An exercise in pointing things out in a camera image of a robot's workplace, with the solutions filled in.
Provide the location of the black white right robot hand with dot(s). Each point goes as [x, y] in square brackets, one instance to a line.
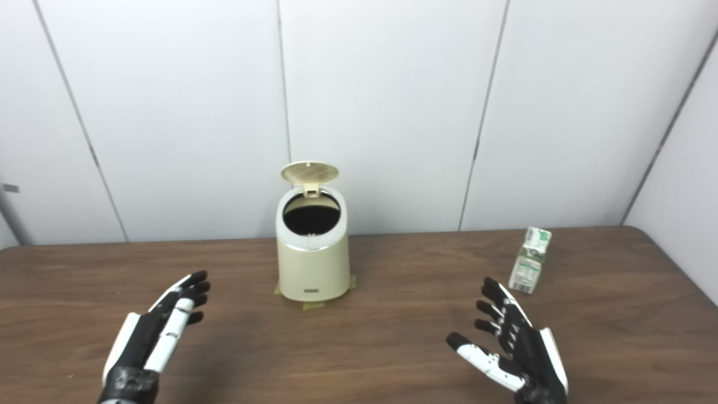
[533, 359]

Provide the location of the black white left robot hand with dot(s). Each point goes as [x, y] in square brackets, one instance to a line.
[140, 342]

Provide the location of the white green milk carton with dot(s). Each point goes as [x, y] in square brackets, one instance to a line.
[528, 266]

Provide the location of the cream round bin lid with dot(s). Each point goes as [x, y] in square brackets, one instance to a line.
[309, 173]

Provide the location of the cream-colored bin body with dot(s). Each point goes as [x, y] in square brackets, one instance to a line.
[311, 269]

